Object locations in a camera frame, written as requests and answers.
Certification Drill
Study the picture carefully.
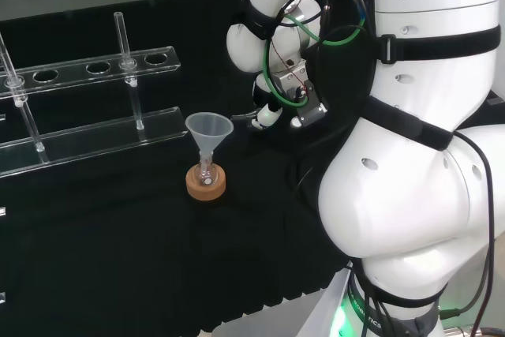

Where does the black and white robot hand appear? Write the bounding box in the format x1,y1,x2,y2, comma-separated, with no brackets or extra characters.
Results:
249,74,285,131

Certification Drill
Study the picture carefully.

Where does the clear glass weighing funnel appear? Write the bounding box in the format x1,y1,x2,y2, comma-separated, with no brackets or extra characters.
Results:
230,111,261,123

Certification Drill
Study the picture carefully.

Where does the translucent plastic funnel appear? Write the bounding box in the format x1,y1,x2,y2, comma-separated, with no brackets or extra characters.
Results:
185,112,234,160

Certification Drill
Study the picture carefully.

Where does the clear acrylic funnel stand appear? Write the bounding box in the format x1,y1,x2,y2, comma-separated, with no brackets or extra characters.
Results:
0,11,189,178

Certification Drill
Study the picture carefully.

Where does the small round-bottom glass flask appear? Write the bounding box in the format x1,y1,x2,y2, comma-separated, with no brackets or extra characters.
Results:
196,153,218,187

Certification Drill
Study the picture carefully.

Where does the black cloth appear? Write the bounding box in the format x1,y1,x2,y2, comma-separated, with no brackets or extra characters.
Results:
0,0,358,333

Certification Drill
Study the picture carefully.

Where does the green cable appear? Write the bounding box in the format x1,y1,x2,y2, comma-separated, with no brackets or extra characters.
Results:
263,13,368,108

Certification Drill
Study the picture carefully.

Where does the cork ring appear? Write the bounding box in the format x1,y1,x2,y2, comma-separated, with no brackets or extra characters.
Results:
185,165,229,202

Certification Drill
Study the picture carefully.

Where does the long black cable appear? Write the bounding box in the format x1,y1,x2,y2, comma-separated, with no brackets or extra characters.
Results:
440,130,497,337

